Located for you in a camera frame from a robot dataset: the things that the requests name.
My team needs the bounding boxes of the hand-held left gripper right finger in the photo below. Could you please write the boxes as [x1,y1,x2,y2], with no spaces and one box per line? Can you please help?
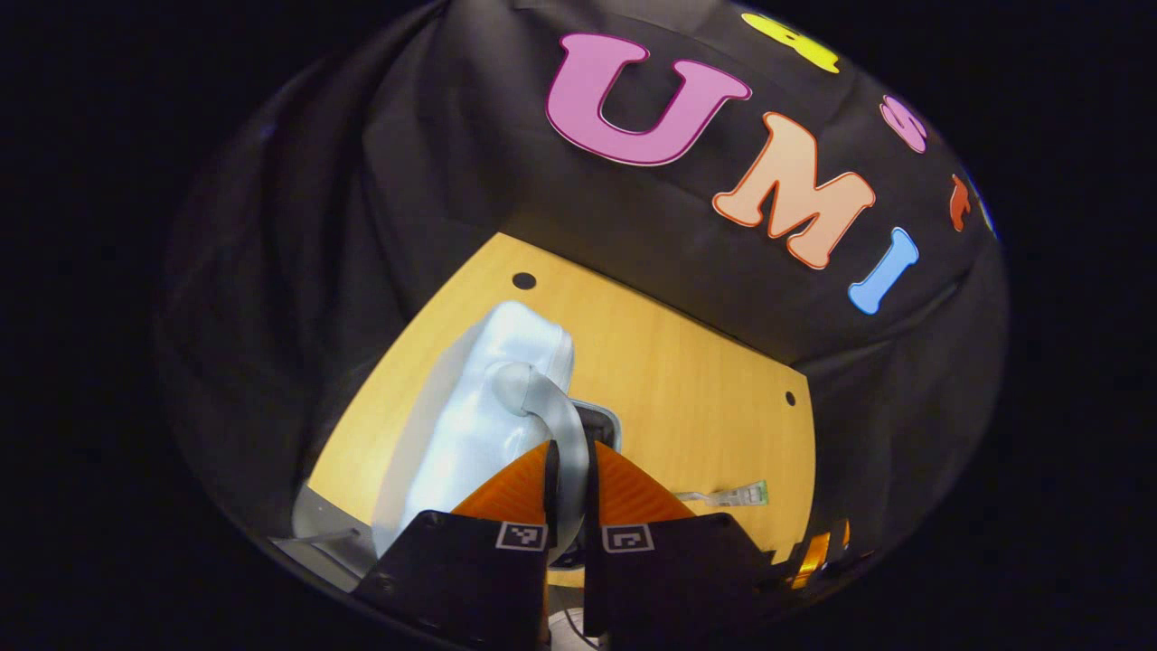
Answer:
[583,440,787,638]

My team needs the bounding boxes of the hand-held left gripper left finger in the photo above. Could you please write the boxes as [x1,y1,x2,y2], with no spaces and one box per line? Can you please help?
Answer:
[353,440,561,647]

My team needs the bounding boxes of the pale blue small suitcase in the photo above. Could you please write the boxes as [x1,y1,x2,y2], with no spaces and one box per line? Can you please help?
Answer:
[371,300,625,566]

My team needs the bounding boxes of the green cap skincare tube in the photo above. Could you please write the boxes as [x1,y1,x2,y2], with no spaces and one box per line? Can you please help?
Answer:
[673,480,770,508]

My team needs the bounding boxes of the black backdrop cloth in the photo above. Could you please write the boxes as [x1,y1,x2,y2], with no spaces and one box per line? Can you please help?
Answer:
[154,0,1009,561]

